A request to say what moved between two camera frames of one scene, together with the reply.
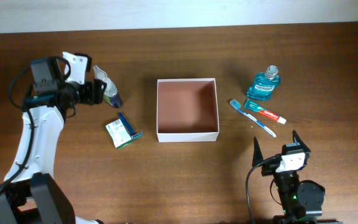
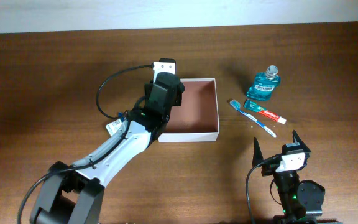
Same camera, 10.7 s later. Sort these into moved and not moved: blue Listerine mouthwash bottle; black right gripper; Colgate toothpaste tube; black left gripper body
Moved: black left gripper body
Not moved: blue Listerine mouthwash bottle; black right gripper; Colgate toothpaste tube
